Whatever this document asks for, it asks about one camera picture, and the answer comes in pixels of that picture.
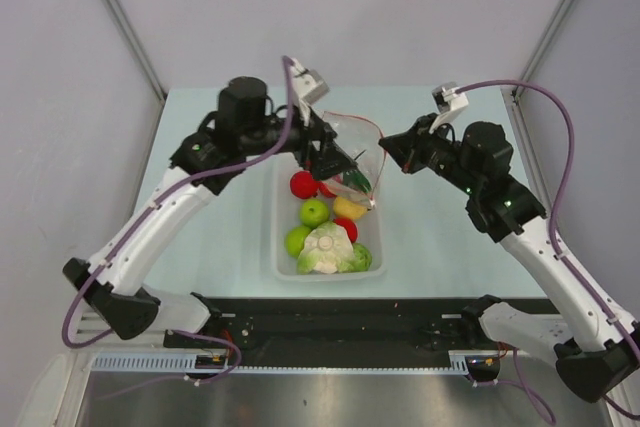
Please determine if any purple cable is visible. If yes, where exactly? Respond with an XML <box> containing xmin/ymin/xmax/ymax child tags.
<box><xmin>61</xmin><ymin>55</ymin><xmax>306</xmax><ymax>401</ymax></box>
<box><xmin>457</xmin><ymin>79</ymin><xmax>640</xmax><ymax>423</ymax></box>

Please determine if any aluminium frame post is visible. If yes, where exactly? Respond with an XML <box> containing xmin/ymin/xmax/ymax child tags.
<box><xmin>519</xmin><ymin>0</ymin><xmax>578</xmax><ymax>82</ymax></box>
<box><xmin>101</xmin><ymin>0</ymin><xmax>168</xmax><ymax>105</ymax></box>

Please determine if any green spring onion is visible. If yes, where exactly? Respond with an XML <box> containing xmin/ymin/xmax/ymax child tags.
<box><xmin>339</xmin><ymin>167</ymin><xmax>373</xmax><ymax>194</ymax></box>

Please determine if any small red pepper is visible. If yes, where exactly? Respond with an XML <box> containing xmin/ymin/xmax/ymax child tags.
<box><xmin>333</xmin><ymin>217</ymin><xmax>358</xmax><ymax>243</ymax></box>

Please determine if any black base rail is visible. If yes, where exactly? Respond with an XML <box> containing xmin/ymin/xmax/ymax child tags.
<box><xmin>163</xmin><ymin>297</ymin><xmax>504</xmax><ymax>369</ymax></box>

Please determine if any green apple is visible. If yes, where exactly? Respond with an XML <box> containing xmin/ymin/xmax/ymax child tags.
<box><xmin>299</xmin><ymin>199</ymin><xmax>330</xmax><ymax>229</ymax></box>
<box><xmin>284</xmin><ymin>225</ymin><xmax>312</xmax><ymax>258</ymax></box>

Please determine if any yellow lemon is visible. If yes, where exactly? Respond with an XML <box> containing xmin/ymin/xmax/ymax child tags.
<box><xmin>333</xmin><ymin>197</ymin><xmax>370</xmax><ymax>221</ymax></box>

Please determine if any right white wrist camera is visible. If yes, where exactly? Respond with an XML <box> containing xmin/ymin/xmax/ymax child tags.
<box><xmin>429</xmin><ymin>82</ymin><xmax>469</xmax><ymax>133</ymax></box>

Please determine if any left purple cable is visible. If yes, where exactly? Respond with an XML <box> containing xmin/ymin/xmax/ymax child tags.
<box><xmin>61</xmin><ymin>55</ymin><xmax>306</xmax><ymax>401</ymax></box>

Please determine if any light blue table mat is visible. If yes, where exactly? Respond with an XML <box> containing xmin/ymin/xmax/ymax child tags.
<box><xmin>136</xmin><ymin>86</ymin><xmax>545</xmax><ymax>298</ymax></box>

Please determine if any right aluminium frame post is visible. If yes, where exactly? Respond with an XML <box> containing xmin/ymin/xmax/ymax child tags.
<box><xmin>519</xmin><ymin>0</ymin><xmax>578</xmax><ymax>82</ymax></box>

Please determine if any left aluminium frame post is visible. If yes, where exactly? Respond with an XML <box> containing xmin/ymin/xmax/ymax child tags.
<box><xmin>101</xmin><ymin>0</ymin><xmax>168</xmax><ymax>105</ymax></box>

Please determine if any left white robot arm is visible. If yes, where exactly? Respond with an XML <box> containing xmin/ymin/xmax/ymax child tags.
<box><xmin>63</xmin><ymin>71</ymin><xmax>357</xmax><ymax>347</ymax></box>

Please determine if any red tomato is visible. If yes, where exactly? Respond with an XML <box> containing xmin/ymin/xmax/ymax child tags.
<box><xmin>289</xmin><ymin>171</ymin><xmax>319</xmax><ymax>200</ymax></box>
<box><xmin>319</xmin><ymin>183</ymin><xmax>337</xmax><ymax>198</ymax></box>

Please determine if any clear orange zip bag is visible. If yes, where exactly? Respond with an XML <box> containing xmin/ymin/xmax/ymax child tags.
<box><xmin>322</xmin><ymin>111</ymin><xmax>387</xmax><ymax>210</ymax></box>

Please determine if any white cable duct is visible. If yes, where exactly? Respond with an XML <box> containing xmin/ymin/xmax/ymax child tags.
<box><xmin>91</xmin><ymin>352</ymin><xmax>469</xmax><ymax>376</ymax></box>

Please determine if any clear plastic basket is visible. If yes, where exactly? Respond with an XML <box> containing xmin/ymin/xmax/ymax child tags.
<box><xmin>269</xmin><ymin>157</ymin><xmax>386</xmax><ymax>284</ymax></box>

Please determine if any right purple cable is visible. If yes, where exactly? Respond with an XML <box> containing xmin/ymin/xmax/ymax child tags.
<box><xmin>457</xmin><ymin>79</ymin><xmax>640</xmax><ymax>423</ymax></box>

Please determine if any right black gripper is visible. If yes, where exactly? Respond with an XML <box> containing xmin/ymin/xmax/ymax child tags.
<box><xmin>380</xmin><ymin>112</ymin><xmax>481</xmax><ymax>196</ymax></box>

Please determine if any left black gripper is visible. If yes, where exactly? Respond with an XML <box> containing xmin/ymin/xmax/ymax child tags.
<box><xmin>239</xmin><ymin>97</ymin><xmax>355</xmax><ymax>180</ymax></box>

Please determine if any cabbage head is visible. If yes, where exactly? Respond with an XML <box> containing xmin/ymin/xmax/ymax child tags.
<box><xmin>296</xmin><ymin>221</ymin><xmax>373</xmax><ymax>275</ymax></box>

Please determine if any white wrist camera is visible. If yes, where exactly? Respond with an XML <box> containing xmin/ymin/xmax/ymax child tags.
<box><xmin>289</xmin><ymin>58</ymin><xmax>330</xmax><ymax>117</ymax></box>
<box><xmin>429</xmin><ymin>82</ymin><xmax>469</xmax><ymax>133</ymax></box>

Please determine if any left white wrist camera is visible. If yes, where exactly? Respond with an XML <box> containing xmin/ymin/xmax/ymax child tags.
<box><xmin>289</xmin><ymin>58</ymin><xmax>330</xmax><ymax>117</ymax></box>

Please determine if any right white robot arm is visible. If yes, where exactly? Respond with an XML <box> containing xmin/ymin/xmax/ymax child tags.
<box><xmin>379</xmin><ymin>114</ymin><xmax>639</xmax><ymax>403</ymax></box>

